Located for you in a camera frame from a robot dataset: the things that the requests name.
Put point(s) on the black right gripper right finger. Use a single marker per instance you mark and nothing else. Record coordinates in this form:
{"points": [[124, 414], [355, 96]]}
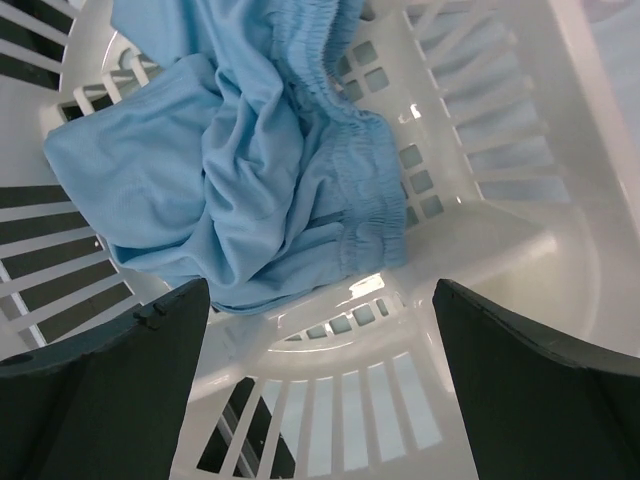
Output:
{"points": [[537, 403]]}

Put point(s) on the light blue shorts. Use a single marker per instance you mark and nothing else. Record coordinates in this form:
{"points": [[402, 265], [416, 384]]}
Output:
{"points": [[240, 163]]}

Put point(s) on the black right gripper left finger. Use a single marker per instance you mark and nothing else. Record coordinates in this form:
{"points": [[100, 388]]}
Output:
{"points": [[107, 403]]}

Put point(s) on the white plastic laundry basket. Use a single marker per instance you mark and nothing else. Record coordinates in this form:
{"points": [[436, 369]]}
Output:
{"points": [[517, 124]]}

